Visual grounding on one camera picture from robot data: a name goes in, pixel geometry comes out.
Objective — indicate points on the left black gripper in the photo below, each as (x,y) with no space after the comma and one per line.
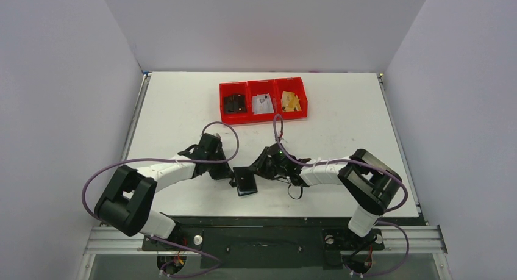
(224,172)

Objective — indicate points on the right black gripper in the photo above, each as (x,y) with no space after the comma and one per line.
(263,165)

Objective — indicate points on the black leather card holder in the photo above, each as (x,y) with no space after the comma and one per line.
(243,180)

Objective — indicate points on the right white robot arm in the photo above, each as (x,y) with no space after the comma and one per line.
(370,182)

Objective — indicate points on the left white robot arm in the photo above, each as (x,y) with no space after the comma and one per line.
(126,202)

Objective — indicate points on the black card holders in bin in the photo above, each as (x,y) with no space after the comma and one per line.
(234,104)

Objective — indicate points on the white cards in bin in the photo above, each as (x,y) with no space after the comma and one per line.
(262,104)

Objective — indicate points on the gold cards in bin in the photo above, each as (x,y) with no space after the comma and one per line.
(290,102)

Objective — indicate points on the left red bin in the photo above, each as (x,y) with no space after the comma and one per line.
(229,88)

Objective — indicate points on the red bin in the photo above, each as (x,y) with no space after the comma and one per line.
(262,87)
(229,88)
(292,84)

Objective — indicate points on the middle red bin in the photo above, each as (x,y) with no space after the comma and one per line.
(262,87)

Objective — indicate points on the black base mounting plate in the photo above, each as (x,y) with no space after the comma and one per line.
(332,242)

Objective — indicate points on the right red bin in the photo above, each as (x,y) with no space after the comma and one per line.
(292,84)

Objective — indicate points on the aluminium rail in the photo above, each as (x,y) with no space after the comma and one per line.
(105,240)

